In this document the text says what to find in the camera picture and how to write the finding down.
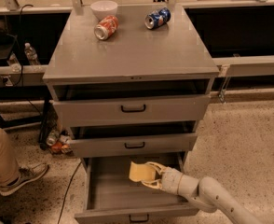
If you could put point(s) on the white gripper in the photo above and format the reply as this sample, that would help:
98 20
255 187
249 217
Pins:
170 180

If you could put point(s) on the yellow sponge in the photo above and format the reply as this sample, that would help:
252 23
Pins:
141 172

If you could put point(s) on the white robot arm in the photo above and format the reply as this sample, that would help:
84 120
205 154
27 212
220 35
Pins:
207 194

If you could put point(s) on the grey middle drawer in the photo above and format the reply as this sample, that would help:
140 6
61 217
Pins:
133 145

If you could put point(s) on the grey drawer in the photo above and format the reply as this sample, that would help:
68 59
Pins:
131 110
133 145
111 197

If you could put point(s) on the grey bottom drawer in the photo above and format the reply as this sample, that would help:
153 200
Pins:
111 197

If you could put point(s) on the grey top drawer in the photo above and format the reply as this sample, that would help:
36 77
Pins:
131 110

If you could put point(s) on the grey drawer cabinet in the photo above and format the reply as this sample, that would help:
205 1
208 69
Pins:
134 62

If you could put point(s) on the crushed cans pile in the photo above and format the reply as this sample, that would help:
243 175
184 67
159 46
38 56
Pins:
59 142

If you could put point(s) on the grey sneaker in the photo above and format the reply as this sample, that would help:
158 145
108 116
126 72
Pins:
27 175

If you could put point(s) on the beige trouser leg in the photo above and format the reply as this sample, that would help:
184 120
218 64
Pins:
9 168

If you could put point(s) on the orange soda can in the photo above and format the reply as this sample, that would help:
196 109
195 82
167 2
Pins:
106 27

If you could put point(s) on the blue soda can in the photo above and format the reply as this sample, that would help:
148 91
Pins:
157 18

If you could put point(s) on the clear water bottle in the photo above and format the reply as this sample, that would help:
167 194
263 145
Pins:
31 54

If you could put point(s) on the white bowl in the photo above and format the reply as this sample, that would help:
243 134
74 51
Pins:
104 8

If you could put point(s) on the grey metal rail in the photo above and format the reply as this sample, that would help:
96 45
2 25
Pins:
251 66

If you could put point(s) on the black table frame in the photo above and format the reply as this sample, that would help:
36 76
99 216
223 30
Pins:
24 97

